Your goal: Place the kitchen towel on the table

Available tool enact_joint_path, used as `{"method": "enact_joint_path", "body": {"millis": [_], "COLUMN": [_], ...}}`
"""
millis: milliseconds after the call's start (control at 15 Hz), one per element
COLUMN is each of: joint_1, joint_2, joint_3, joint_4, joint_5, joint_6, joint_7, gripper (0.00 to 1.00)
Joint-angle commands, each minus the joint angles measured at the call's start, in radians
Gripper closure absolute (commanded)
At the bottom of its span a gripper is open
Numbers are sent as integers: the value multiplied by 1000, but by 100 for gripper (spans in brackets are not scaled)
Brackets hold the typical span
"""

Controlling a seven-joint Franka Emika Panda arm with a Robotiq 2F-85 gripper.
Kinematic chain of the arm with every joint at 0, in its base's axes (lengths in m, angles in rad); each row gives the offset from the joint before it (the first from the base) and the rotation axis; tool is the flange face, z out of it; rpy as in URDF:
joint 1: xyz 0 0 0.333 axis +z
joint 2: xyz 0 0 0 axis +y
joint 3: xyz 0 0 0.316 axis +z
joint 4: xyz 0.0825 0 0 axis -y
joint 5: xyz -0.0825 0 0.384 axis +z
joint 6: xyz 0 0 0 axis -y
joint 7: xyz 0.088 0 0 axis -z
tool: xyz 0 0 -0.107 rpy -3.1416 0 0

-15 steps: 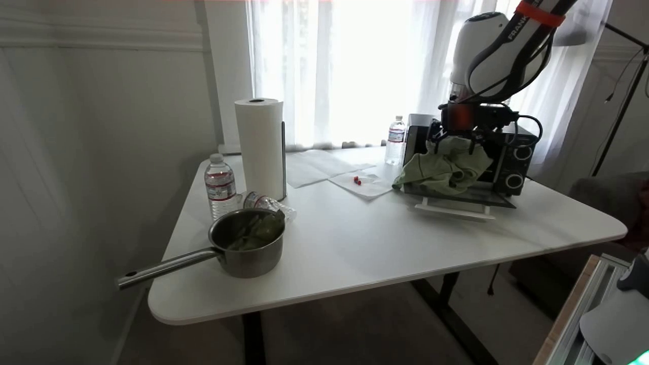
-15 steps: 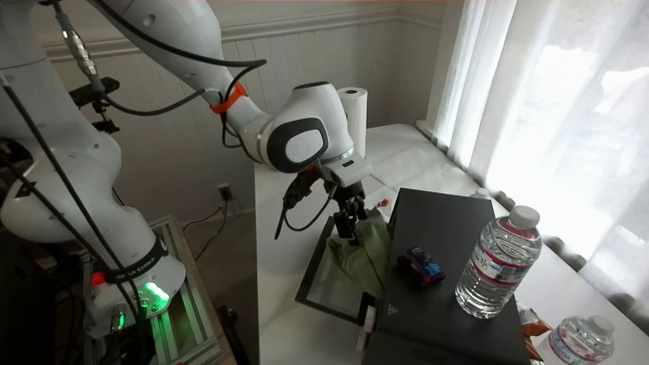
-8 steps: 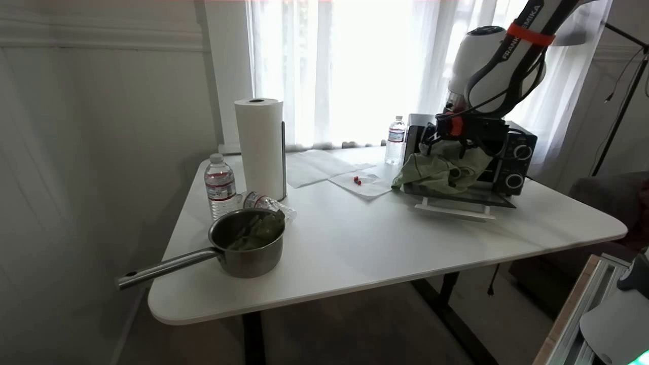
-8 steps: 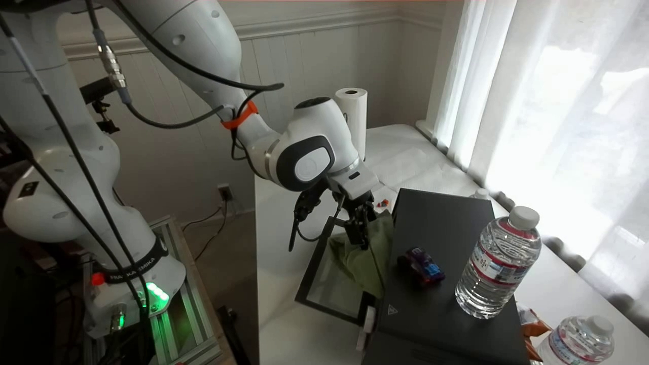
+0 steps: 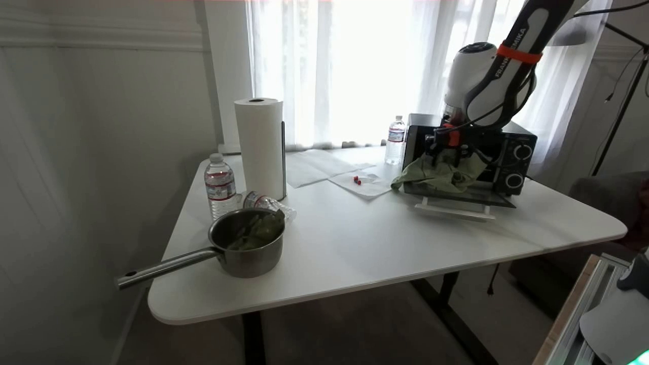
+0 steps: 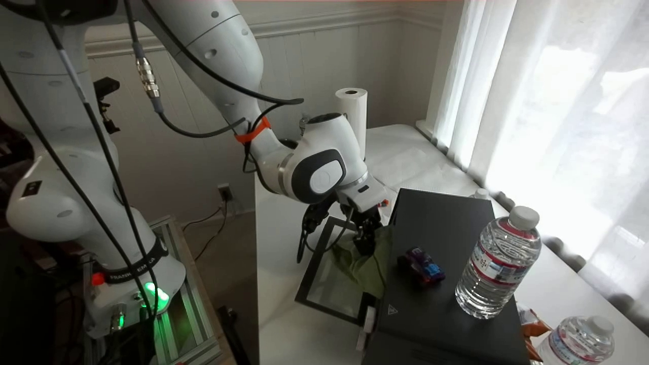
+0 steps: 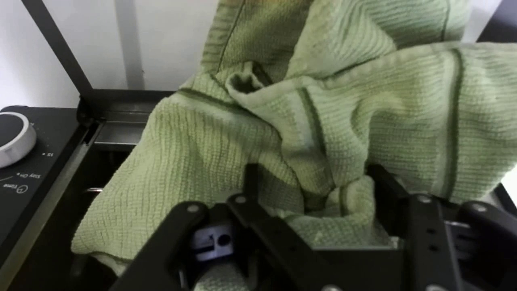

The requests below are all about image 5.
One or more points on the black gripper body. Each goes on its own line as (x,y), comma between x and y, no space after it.
(457,136)

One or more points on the green kitchen towel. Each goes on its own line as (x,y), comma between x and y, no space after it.
(428,177)

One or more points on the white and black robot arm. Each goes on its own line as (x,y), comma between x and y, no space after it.
(487,73)

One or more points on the black paper towel holder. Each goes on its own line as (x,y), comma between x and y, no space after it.
(282,164)

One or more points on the white paper towel roll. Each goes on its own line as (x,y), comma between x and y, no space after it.
(260,144)

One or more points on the black toaster oven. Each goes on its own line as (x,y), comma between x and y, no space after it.
(517,164)

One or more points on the small blue-label water bottle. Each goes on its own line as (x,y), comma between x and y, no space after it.
(396,142)

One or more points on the small white paper sheet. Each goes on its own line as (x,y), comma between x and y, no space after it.
(365,186)

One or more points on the tiny red object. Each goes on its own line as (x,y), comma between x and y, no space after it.
(356,179)

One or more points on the white sheer curtain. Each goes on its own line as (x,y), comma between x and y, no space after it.
(365,68)

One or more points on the large white paper sheet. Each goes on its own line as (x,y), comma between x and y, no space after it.
(315,167)

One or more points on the dark grey sofa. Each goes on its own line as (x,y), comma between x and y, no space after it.
(608,215)

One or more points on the black floor lamp stand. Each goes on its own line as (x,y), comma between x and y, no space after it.
(624,103)

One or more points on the crumpled clear plastic cup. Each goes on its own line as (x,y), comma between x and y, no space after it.
(261,202)

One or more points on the wooden edged white board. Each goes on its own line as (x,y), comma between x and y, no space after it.
(575,325)

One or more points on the green leafy pot contents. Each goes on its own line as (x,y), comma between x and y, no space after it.
(253,231)

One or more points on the grey rounded device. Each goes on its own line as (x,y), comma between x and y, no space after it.
(618,325)

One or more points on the small red-label water bottle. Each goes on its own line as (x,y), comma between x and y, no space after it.
(219,186)

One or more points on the black table leg frame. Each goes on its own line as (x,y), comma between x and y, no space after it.
(446,315)

